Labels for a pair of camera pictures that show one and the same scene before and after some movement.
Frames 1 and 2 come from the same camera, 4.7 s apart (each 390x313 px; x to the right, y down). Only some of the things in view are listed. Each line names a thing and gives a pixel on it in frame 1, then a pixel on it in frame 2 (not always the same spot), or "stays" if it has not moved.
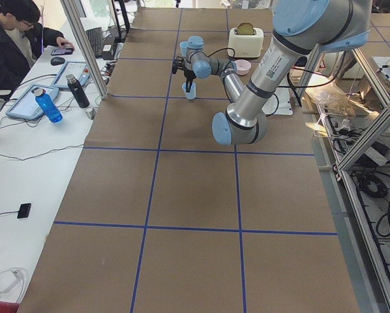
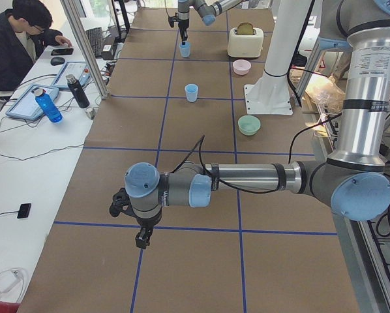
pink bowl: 243,66 stays
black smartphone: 62,51 stays
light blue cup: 189,81 to 191,92
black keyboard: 94,36 stays
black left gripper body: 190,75 to 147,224
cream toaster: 246,45 stays
